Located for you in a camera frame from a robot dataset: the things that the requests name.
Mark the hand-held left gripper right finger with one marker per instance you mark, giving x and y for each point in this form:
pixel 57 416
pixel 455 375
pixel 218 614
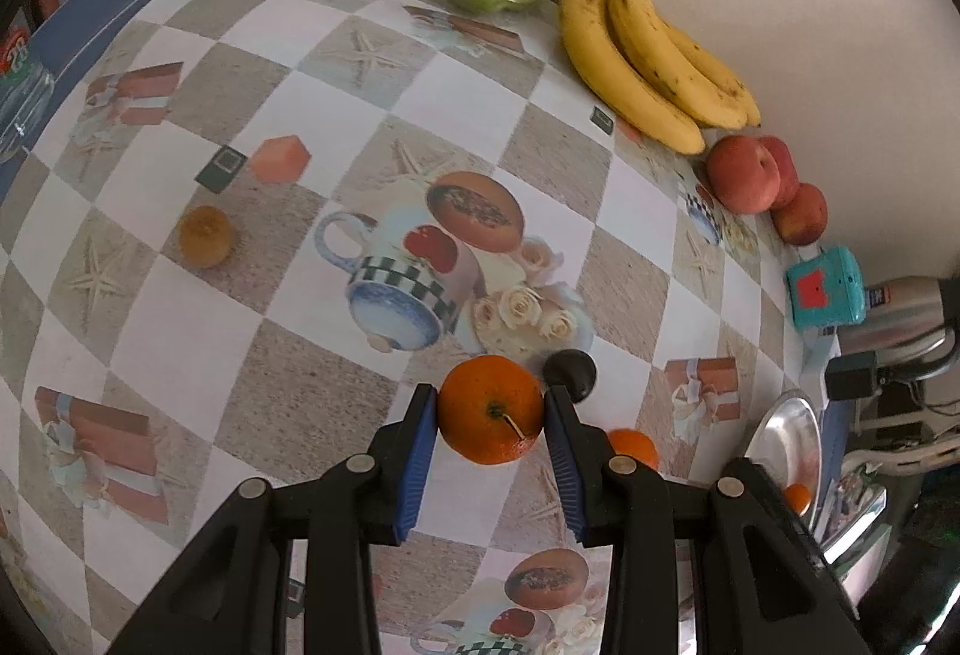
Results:
pixel 564 460

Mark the clear cup with red label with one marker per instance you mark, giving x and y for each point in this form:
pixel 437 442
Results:
pixel 19 78

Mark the dark plum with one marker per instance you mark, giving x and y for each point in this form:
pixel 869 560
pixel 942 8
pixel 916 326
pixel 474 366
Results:
pixel 571 374

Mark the red peach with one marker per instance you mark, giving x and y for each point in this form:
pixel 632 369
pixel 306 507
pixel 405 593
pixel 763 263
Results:
pixel 742 175
pixel 801 214
pixel 786 164

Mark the silver metal plate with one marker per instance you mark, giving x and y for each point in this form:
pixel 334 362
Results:
pixel 791 437

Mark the orange with stem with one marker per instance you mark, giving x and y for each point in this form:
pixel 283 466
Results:
pixel 491 411

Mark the yellow banana bunch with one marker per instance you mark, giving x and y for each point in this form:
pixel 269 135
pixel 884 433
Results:
pixel 622 70

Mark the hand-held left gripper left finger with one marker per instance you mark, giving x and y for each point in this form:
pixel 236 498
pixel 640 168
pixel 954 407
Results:
pixel 420 460

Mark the silver thermos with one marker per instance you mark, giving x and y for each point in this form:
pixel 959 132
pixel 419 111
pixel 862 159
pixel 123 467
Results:
pixel 907 310

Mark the brown longan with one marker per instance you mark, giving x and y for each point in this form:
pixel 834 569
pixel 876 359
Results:
pixel 206 236

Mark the black power adapter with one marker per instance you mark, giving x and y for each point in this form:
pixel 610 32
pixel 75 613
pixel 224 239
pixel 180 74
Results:
pixel 851 376

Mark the teal box with red label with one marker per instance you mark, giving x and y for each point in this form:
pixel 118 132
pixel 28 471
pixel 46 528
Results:
pixel 821 287

